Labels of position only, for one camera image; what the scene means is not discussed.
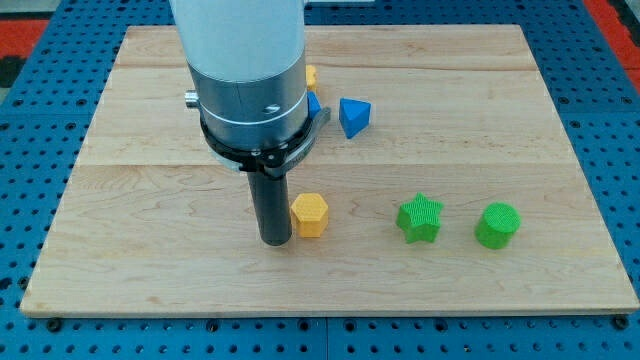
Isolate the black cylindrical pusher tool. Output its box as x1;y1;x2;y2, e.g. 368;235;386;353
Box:
248;172;292;246

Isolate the blue triangular block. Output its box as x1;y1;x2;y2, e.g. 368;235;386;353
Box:
339;98;371;139

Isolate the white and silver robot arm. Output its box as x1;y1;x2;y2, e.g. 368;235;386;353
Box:
170;0;308;151

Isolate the blue block behind arm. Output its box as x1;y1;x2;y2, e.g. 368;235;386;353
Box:
307;91;322;119

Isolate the green cylinder block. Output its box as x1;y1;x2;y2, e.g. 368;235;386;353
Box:
474;202;521;250

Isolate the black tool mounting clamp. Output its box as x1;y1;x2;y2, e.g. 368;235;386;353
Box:
200;107;331;178

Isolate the green star block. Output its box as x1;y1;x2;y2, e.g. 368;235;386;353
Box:
396;192;444;244

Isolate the yellow block behind arm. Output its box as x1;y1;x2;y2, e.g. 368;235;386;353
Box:
306;65;318;92

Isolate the yellow hexagon block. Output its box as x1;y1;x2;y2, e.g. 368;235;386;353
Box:
290;193;329;238

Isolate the wooden board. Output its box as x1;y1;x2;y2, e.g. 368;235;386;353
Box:
20;25;639;318

